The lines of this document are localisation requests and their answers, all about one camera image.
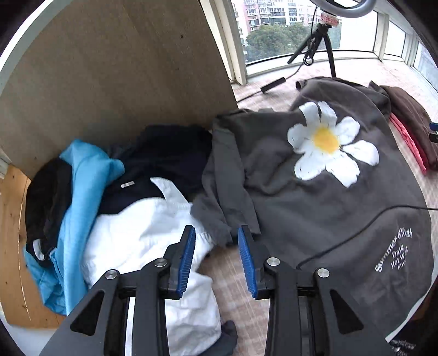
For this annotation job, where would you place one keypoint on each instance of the dark grey cloth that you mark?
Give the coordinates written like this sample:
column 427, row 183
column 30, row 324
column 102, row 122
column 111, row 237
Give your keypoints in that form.
column 229, row 337

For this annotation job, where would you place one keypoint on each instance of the black power adapter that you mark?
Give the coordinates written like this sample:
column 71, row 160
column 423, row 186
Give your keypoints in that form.
column 273, row 84

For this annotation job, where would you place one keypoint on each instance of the black garment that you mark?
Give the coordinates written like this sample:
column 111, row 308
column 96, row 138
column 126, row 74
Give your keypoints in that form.
column 48, row 198

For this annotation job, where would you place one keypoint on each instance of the light blue garment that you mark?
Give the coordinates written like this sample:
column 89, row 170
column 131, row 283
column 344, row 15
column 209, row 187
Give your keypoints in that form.
column 82, row 191

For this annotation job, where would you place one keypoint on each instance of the brown garment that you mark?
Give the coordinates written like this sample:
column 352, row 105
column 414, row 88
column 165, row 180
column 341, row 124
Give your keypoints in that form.
column 410, row 113

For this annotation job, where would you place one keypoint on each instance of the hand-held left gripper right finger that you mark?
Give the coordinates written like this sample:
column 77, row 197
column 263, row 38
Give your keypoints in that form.
column 247, row 260

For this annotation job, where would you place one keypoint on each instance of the white garment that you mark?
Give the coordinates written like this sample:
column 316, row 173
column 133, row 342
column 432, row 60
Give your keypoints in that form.
column 137, row 232

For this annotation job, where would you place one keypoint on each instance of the dark navy garment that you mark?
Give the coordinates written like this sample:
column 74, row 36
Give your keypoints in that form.
column 164, row 157

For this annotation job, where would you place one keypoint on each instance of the red garment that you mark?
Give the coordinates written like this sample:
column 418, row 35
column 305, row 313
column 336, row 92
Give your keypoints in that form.
column 410, row 143

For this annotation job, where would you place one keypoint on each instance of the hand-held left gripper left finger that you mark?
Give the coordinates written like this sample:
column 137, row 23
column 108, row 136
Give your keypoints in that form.
column 187, row 260

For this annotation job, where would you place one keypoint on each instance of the grey daisy print T-shirt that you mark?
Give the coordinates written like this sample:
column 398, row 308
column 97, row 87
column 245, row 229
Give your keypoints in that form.
column 291, row 205

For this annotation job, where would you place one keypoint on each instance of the person's black patterned clothing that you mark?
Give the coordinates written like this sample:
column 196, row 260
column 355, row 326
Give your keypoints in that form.
column 403, row 347

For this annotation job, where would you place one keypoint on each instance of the wooden side panel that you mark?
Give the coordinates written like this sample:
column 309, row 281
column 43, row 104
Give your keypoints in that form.
column 13, row 274

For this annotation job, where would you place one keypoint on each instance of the black tripod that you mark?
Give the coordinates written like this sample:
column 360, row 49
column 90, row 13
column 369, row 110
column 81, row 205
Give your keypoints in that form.
column 320, row 34

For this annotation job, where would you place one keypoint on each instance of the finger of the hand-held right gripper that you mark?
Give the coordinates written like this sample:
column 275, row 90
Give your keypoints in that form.
column 434, row 137

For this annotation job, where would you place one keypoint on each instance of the white window frame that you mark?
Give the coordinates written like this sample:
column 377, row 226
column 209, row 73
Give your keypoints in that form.
column 239, row 51

